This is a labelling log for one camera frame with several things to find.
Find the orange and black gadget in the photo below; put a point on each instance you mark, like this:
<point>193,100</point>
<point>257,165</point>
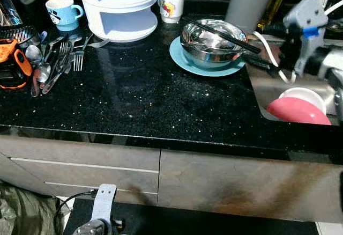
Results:
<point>10,52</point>

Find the grey thermos with red logo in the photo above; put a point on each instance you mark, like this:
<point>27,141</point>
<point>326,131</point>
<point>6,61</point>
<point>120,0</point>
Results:
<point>249,7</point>

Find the dark oil bottle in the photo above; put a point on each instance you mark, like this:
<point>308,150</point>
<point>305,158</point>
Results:
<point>276,9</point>

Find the grey drawer stack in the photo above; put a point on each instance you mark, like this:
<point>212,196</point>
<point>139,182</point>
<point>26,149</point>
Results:
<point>80,165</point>

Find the grey cabinet door panel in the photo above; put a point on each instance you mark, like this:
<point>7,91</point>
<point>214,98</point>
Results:
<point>241,184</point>

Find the blue cartoon mug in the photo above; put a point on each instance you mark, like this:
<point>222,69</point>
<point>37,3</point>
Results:
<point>64,12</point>

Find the stainless steel sink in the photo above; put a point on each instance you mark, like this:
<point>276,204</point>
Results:
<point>262,93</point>

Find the long black utensil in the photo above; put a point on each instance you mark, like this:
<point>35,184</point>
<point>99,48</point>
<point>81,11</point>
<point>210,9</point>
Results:
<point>225,35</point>

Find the small steel spoon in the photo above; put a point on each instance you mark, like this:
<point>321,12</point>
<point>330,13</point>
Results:
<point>43,73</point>

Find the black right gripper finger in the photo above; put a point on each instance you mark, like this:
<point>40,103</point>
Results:
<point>270,68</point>
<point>260,58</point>

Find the teal plate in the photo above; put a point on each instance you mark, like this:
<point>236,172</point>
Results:
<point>179,58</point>

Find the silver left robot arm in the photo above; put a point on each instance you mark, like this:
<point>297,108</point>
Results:
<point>88,228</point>

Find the large steel spoon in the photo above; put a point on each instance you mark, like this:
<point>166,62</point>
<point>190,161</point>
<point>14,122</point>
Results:
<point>33,53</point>

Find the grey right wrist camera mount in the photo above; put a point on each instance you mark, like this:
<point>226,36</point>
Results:
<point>306,12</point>

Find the white printed cup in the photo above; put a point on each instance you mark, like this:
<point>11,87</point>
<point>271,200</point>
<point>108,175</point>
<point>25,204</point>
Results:
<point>171,7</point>

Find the white bowl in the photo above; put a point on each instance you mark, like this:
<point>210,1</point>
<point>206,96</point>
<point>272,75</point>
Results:
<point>303,94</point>

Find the pink bowl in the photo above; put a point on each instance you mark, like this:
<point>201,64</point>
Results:
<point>292,114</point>

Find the olive green cloth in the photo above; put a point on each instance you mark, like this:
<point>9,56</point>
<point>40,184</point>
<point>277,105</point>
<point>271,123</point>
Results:
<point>21,208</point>

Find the white stacked food container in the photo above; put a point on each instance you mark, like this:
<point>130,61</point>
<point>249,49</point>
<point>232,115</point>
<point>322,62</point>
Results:
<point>118,9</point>

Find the stainless steel bowl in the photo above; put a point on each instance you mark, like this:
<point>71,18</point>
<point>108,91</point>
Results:
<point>206,50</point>

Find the black floor mat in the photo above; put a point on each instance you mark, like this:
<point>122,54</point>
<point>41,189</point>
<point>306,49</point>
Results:
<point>203,221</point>

